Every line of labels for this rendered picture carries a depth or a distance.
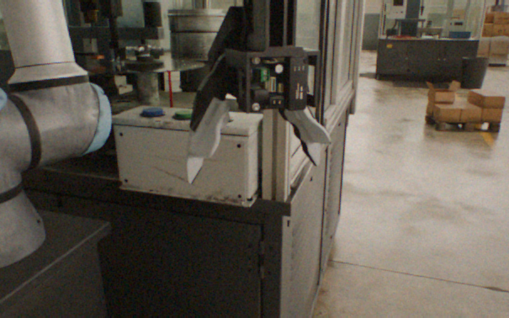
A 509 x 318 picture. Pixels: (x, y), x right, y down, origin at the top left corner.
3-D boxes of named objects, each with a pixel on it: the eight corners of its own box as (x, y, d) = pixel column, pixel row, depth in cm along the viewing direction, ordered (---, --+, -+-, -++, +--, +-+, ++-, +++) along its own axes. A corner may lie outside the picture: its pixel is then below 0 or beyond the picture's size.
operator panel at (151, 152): (266, 185, 84) (267, 114, 79) (249, 208, 74) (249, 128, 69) (147, 171, 92) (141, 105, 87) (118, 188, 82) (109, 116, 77)
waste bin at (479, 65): (482, 87, 666) (487, 57, 651) (486, 91, 631) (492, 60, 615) (455, 85, 678) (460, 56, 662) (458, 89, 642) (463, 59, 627)
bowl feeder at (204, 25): (245, 86, 204) (245, 10, 192) (222, 97, 177) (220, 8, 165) (189, 83, 213) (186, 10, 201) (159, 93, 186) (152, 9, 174)
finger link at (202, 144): (174, 187, 37) (230, 101, 36) (163, 166, 42) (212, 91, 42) (202, 201, 39) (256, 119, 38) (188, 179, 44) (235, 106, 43)
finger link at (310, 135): (336, 180, 44) (293, 115, 39) (310, 162, 49) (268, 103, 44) (357, 161, 44) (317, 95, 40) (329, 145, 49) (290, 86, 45)
